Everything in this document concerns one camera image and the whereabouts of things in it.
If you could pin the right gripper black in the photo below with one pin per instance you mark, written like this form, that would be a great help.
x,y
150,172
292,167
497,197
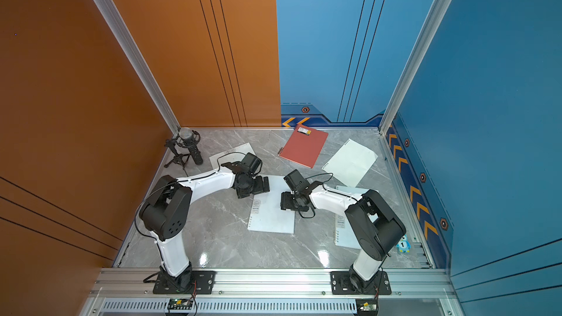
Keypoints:
x,y
284,202

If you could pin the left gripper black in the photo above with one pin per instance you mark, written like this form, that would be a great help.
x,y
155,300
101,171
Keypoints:
x,y
260,188

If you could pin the white spiral notebook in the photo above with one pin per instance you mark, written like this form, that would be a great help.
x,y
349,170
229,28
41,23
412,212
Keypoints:
x,y
266,214
344,234

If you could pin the red spiral notebook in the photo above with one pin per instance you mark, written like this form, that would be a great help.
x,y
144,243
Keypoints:
x,y
304,146

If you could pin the torn white page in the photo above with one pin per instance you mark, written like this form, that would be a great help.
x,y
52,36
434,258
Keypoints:
x,y
351,162

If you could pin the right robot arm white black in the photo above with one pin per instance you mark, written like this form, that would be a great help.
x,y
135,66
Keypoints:
x,y
376,226

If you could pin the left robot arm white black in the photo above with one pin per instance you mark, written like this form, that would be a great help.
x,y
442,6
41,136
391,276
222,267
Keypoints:
x,y
164,213

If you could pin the white notebook at back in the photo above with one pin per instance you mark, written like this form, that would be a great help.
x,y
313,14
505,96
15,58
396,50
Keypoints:
x,y
231,155

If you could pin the black microphone on tripod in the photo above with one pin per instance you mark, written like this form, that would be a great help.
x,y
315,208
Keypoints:
x,y
184,146

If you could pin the blue owl number card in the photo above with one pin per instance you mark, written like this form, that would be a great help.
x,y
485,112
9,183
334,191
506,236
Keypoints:
x,y
404,245

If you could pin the right circuit board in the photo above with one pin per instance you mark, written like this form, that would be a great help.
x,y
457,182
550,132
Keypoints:
x,y
368,307

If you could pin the left green circuit board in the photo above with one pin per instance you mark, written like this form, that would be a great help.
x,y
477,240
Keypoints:
x,y
182,305

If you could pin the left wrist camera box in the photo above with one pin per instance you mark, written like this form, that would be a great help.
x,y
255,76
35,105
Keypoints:
x,y
250,165

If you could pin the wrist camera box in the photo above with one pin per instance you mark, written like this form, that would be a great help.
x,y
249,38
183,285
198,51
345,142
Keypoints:
x,y
298,184
250,165

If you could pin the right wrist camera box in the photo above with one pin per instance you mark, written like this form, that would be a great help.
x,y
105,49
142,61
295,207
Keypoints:
x,y
298,184

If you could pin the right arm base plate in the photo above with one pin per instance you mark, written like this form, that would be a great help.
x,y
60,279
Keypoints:
x,y
350,283

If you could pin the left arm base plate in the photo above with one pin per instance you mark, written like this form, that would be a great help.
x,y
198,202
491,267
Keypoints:
x,y
189,282

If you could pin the aluminium front rail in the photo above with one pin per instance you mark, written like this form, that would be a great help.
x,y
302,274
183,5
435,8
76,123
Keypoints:
x,y
272,292

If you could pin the left aluminium corner post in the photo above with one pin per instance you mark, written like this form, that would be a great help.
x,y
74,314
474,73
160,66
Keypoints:
x,y
119,29

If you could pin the aluminium corner post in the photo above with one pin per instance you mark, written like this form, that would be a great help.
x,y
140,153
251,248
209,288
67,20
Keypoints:
x,y
425,37
119,29

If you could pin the right aluminium corner post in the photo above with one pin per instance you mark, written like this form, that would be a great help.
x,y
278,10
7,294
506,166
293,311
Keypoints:
x,y
425,37

